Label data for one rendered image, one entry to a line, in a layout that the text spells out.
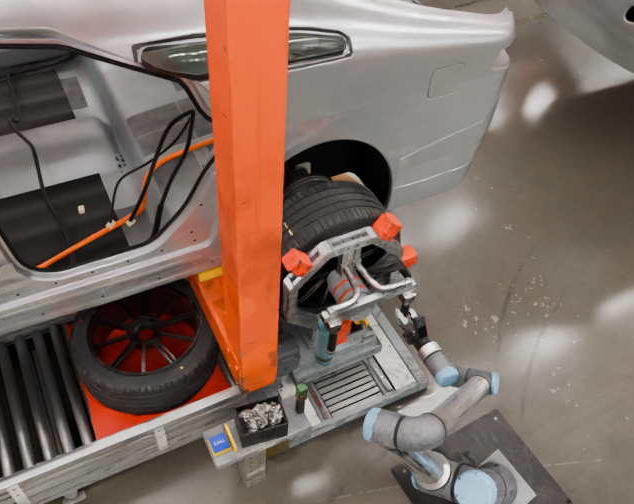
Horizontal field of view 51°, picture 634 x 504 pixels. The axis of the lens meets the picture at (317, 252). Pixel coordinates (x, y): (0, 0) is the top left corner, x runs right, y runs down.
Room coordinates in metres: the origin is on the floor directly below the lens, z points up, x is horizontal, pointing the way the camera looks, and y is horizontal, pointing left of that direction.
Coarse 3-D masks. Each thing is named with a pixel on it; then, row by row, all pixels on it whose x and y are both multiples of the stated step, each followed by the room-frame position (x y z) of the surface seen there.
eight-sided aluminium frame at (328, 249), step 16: (336, 240) 1.75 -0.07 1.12; (352, 240) 1.79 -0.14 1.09; (368, 240) 1.78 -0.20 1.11; (384, 240) 1.82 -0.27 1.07; (320, 256) 1.68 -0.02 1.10; (400, 256) 1.88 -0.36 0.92; (288, 288) 1.61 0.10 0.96; (368, 288) 1.87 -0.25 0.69; (288, 304) 1.61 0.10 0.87; (288, 320) 1.61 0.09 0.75; (304, 320) 1.65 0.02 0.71
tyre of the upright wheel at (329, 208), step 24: (312, 192) 1.95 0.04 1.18; (336, 192) 1.97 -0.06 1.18; (360, 192) 2.02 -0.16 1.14; (288, 216) 1.85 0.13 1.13; (312, 216) 1.83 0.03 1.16; (336, 216) 1.83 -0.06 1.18; (360, 216) 1.86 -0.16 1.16; (288, 240) 1.75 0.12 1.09; (312, 240) 1.74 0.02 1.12; (312, 312) 1.76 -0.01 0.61
